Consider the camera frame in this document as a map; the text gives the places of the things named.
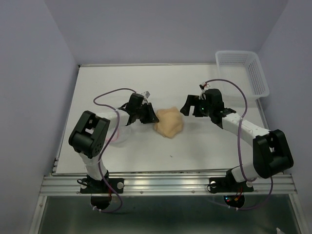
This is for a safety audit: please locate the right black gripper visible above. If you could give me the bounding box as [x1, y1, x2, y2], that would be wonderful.
[178, 95, 213, 117]

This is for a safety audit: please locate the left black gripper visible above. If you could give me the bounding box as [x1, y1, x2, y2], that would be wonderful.
[136, 102, 159, 124]

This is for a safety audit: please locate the white mesh laundry bag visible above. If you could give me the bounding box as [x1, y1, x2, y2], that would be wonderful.
[110, 126, 132, 145]

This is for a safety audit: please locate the beige bra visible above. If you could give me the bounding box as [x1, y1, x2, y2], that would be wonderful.
[154, 107, 184, 138]

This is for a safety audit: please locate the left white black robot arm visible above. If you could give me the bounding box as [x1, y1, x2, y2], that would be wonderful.
[69, 91, 159, 192]

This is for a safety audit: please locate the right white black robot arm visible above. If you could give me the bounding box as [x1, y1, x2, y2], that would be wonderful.
[180, 89, 294, 190]

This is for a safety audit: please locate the white plastic basket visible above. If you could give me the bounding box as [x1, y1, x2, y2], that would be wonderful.
[215, 50, 270, 101]

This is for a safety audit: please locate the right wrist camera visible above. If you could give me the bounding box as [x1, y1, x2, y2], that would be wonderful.
[199, 82, 211, 94]

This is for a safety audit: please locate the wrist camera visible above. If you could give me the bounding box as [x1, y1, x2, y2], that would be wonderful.
[140, 91, 150, 99]
[199, 82, 211, 94]

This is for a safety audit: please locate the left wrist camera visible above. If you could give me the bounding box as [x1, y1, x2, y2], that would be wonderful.
[140, 91, 150, 99]

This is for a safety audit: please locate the aluminium frame rail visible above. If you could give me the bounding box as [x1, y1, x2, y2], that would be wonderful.
[39, 173, 297, 196]

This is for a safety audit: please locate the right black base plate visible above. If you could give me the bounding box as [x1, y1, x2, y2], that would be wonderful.
[207, 177, 254, 194]

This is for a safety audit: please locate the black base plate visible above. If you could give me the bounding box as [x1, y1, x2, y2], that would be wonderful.
[77, 177, 124, 194]
[207, 177, 254, 194]

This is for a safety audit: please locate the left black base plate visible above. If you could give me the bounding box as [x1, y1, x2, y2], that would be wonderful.
[77, 177, 124, 194]

